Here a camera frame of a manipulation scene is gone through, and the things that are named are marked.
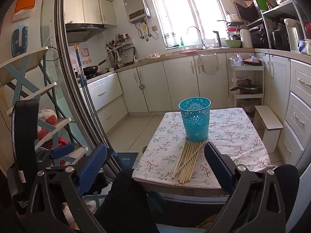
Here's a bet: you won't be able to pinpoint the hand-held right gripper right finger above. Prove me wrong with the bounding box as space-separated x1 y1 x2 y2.
204 141 287 233

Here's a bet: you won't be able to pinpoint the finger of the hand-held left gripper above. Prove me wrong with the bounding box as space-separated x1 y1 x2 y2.
50 143 75 168

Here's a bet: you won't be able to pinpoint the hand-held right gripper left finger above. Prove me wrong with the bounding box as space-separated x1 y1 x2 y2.
24 143 108 233

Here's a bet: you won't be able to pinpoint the bundle of wooden chopsticks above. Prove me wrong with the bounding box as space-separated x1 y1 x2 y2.
171 139 207 183

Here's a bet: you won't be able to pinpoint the teal perforated plastic bucket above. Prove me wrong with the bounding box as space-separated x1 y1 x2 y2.
178 97 211 142

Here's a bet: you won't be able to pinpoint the red and white plush slipper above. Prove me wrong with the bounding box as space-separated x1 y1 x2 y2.
36 109 58 148

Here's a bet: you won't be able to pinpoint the floral tablecloth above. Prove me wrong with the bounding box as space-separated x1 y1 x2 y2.
132 108 277 190

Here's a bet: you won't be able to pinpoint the person's left leg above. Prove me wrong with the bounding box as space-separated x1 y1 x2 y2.
95 170 158 233

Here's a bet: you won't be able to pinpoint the person's leg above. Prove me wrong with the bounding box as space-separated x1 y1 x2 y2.
95 170 158 233
274 164 300 233

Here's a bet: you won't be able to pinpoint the white step stool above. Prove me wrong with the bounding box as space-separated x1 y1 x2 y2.
254 105 283 153

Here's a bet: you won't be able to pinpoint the person's right leg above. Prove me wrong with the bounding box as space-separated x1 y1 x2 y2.
274 164 300 233

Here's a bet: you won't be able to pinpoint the white trolley rack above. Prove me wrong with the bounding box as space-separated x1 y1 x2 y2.
228 53 265 112

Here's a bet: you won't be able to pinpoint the blue mop with orange cap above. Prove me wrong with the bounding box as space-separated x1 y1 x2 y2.
73 44 98 127

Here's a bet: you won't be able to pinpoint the lidded metal pot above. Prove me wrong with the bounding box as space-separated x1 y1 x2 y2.
230 84 264 95

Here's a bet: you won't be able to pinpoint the black wok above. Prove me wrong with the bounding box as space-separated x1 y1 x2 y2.
83 59 107 76

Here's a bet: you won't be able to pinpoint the white kitchen base cabinets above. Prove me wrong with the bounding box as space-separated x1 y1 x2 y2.
80 50 311 175

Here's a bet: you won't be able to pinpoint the white hanging door bin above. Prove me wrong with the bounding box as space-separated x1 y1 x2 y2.
197 53 220 73

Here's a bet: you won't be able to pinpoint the range hood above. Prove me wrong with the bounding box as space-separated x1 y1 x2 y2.
65 23 108 44

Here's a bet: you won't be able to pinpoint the beige kitchen countertop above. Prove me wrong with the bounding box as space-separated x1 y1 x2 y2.
83 47 311 74

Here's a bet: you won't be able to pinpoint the green bowl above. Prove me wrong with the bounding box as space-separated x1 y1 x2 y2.
224 39 242 48

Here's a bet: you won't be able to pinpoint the black water tap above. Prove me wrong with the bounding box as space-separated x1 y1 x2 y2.
212 30 222 48

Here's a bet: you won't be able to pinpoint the chrome sink faucet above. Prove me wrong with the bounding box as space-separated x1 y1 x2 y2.
187 26 206 50

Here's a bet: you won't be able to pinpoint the white thermos jug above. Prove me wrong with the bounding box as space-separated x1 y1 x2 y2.
239 25 253 48

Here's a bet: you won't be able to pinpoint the black toaster oven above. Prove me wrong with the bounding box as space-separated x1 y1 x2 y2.
250 27 270 49

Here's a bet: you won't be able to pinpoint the stack of pots and dishes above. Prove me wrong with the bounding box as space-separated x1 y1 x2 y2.
225 13 243 40

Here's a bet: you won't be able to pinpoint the blue package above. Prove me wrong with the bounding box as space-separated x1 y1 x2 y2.
299 39 311 54

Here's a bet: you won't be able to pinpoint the white electric kettle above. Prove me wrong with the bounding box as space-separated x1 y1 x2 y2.
284 18 307 52

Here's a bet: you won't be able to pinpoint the kitchen window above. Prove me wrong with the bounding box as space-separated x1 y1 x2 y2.
148 0 227 50

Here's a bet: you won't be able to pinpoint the green box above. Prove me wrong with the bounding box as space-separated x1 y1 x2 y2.
254 0 269 11

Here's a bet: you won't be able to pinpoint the white countertop shelf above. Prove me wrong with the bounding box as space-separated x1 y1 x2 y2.
248 0 311 54

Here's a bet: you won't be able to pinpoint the black cable loop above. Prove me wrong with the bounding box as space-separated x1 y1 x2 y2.
45 47 60 62

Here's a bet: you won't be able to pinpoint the wall utensil rack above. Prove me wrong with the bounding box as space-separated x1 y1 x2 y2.
105 33 135 68

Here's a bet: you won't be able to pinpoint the white wall cabinets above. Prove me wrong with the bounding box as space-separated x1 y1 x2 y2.
64 0 117 27

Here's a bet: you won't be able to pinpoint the silver wall water heater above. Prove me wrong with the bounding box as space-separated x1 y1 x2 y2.
123 0 151 24

